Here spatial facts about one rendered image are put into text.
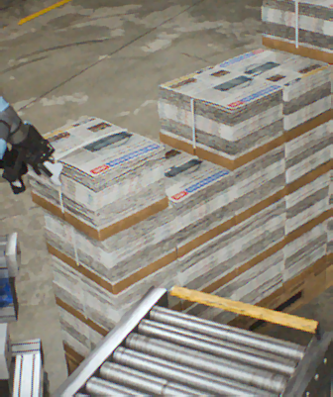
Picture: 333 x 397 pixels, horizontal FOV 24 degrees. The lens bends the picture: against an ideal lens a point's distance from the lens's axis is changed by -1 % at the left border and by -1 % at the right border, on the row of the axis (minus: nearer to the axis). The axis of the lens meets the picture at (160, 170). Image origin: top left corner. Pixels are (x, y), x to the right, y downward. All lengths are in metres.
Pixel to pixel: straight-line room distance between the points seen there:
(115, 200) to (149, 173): 0.15
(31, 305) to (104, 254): 1.16
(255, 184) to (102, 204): 0.75
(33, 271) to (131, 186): 1.50
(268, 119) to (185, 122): 0.30
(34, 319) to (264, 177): 1.24
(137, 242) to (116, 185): 0.25
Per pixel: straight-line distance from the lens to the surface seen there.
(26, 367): 2.97
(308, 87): 3.04
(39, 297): 3.70
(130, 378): 2.01
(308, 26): 3.18
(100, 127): 2.67
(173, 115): 2.95
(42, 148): 2.42
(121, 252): 2.56
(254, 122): 2.84
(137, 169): 2.46
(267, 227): 3.09
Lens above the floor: 2.14
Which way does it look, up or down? 27 degrees down
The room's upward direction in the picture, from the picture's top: 4 degrees counter-clockwise
